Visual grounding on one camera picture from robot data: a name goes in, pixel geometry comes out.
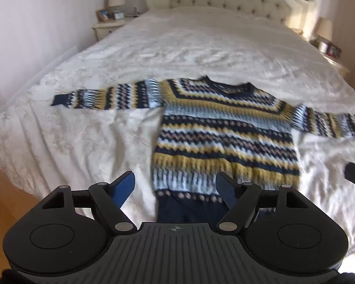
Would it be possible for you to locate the cream nightstand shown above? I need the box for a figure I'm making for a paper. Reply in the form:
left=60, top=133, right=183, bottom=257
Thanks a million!
left=312, top=39, right=350, bottom=79
left=92, top=15, right=138, bottom=41

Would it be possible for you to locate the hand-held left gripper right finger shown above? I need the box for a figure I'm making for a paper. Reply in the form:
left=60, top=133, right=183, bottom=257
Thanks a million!
left=215, top=171, right=310, bottom=234

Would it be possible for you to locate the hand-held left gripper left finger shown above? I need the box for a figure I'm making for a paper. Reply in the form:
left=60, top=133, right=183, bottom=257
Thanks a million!
left=41, top=171, right=138, bottom=234

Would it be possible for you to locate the wooden picture frame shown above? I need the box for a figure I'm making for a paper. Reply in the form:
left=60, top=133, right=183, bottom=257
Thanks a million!
left=96, top=9, right=112, bottom=22

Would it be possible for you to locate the navy yellow patterned knit sweater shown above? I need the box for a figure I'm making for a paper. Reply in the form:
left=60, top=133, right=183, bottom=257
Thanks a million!
left=51, top=75, right=355, bottom=223

